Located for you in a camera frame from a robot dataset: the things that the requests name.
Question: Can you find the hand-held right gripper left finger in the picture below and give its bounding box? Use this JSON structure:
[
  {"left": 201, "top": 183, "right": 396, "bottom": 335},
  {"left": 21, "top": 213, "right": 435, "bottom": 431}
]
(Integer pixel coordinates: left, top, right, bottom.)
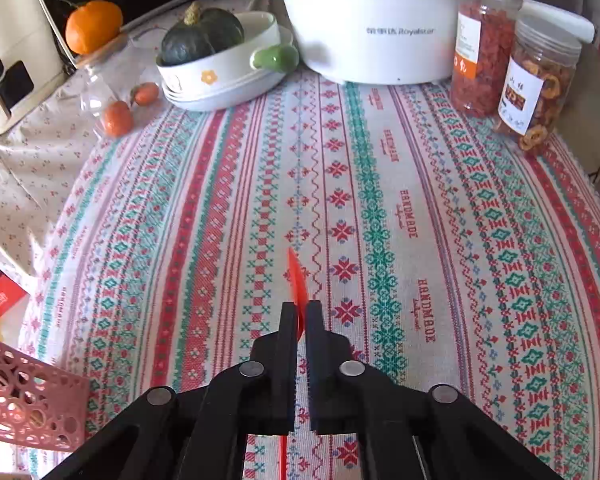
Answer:
[{"left": 40, "top": 301, "right": 299, "bottom": 480}]

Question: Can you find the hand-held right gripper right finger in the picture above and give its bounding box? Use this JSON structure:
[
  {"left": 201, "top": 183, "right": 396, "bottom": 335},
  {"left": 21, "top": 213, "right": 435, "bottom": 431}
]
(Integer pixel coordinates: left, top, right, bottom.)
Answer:
[{"left": 305, "top": 300, "right": 564, "bottom": 480}]

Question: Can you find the red plastic spoon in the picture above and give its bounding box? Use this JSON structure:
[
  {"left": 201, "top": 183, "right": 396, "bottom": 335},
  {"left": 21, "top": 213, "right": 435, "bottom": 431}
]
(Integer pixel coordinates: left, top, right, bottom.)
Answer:
[{"left": 278, "top": 246, "right": 309, "bottom": 480}]

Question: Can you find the pink perforated plastic basket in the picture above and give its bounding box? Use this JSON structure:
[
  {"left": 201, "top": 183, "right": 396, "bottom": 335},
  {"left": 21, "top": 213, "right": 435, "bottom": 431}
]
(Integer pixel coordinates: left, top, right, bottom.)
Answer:
[{"left": 0, "top": 329, "right": 91, "bottom": 454}]

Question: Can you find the striped patterned tablecloth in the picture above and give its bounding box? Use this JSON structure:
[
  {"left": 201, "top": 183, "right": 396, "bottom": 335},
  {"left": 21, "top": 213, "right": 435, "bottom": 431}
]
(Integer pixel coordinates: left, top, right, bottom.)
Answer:
[{"left": 17, "top": 67, "right": 600, "bottom": 480}]

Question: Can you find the white flower print dish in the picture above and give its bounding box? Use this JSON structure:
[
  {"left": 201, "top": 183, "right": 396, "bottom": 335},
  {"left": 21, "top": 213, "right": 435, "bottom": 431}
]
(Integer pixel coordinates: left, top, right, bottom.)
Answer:
[{"left": 154, "top": 11, "right": 300, "bottom": 113}]

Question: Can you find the small orange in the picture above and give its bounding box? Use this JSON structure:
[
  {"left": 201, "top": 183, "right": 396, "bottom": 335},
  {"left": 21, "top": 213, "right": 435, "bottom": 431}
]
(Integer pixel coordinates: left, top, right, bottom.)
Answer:
[
  {"left": 130, "top": 82, "right": 160, "bottom": 107},
  {"left": 103, "top": 101, "right": 134, "bottom": 138}
]

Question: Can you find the red box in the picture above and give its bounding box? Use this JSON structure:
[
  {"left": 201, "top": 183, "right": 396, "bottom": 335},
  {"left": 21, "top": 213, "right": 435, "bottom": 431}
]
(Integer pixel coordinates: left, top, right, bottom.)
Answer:
[{"left": 0, "top": 275, "right": 29, "bottom": 319}]

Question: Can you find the white electric cooking pot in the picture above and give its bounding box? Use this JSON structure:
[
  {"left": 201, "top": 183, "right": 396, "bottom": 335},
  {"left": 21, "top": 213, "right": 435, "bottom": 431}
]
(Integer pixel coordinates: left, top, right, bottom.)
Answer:
[{"left": 272, "top": 0, "right": 596, "bottom": 85}]

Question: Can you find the dark green squash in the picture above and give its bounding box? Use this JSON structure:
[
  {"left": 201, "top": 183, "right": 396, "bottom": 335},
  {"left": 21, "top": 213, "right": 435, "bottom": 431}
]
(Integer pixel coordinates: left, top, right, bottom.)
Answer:
[{"left": 159, "top": 1, "right": 245, "bottom": 66}]

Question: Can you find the clear glass jar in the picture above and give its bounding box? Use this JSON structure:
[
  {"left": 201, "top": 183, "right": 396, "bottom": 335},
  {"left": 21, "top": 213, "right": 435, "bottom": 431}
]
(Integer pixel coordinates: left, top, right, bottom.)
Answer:
[{"left": 75, "top": 35, "right": 132, "bottom": 137}]

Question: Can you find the jar of red dried fruit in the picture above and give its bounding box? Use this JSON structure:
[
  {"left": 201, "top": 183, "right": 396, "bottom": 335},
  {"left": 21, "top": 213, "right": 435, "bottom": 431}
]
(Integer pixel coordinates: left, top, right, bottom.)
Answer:
[{"left": 450, "top": 0, "right": 524, "bottom": 119}]

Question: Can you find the jar of dried fruit rings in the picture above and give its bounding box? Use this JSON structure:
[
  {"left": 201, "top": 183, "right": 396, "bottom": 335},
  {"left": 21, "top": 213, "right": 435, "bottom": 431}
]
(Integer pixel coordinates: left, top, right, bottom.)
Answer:
[{"left": 494, "top": 12, "right": 584, "bottom": 154}]

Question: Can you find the large orange with stem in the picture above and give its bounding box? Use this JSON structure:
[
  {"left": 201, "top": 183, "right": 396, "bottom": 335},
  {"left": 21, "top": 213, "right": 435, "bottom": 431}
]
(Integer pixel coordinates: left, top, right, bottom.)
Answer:
[{"left": 64, "top": 0, "right": 125, "bottom": 56}]

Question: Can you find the cream air fryer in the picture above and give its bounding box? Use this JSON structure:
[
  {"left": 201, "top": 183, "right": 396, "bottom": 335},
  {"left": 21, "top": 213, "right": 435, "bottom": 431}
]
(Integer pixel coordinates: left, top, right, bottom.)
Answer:
[{"left": 0, "top": 0, "right": 74, "bottom": 136}]

